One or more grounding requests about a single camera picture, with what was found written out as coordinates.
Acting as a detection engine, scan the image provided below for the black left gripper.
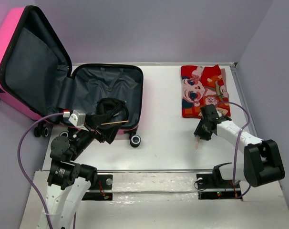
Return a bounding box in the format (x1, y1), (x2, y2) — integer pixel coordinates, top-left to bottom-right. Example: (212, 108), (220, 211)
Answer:
(70, 113), (123, 159)

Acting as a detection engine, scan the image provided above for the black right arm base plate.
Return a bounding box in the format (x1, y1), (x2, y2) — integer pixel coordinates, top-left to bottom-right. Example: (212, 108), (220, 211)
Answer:
(194, 173), (242, 200)

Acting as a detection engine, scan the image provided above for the pink hard-shell suitcase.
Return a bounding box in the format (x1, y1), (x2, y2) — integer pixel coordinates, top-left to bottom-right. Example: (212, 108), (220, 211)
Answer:
(0, 5), (144, 147)

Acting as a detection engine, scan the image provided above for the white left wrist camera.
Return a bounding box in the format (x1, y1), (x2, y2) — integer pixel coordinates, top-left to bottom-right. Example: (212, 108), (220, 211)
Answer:
(63, 110), (86, 127)

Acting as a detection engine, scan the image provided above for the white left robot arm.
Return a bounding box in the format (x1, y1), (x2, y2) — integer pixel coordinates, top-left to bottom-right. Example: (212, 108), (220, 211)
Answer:
(37, 110), (122, 229)

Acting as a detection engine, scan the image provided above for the black belt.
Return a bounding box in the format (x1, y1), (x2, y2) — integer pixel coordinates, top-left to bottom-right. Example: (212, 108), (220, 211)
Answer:
(96, 97), (129, 125)

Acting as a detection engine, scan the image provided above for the red printed cloth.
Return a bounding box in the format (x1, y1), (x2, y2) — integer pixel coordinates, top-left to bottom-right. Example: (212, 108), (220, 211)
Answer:
(180, 65), (231, 118)

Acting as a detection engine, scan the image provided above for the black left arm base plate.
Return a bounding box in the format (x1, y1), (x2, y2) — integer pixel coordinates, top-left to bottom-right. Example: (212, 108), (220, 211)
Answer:
(82, 173), (113, 201)

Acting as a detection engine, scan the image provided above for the wooden chopstick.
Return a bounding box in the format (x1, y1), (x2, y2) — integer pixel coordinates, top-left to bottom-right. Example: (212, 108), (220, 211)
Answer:
(101, 120), (129, 125)

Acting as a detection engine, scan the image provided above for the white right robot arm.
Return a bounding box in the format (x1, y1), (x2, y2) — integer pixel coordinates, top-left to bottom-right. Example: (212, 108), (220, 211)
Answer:
(194, 104), (285, 187)

